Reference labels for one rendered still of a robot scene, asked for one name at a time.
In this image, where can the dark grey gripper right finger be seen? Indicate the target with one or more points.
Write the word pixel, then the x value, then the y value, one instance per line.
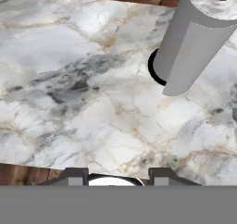
pixel 160 174

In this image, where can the grey paper towel roll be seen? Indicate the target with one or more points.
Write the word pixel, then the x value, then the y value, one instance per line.
pixel 197 33

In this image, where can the black paper towel holder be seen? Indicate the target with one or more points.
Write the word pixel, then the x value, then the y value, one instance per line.
pixel 153 69

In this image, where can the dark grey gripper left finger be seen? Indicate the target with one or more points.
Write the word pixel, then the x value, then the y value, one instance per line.
pixel 76 174

